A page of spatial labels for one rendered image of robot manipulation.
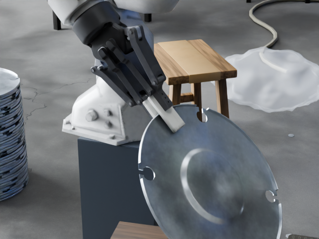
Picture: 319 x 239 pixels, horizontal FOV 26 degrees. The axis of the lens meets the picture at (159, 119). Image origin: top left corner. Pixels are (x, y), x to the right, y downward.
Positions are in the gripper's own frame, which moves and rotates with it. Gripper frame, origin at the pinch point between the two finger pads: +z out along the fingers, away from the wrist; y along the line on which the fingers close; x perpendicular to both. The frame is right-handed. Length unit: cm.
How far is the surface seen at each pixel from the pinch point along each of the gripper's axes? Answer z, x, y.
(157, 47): -27, 106, -80
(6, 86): -40, 48, -89
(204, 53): -15, 110, -68
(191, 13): -52, 246, -160
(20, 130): -28, 48, -96
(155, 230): 16.2, 9.0, -28.7
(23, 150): -22, 48, -101
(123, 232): 12.8, 4.9, -31.9
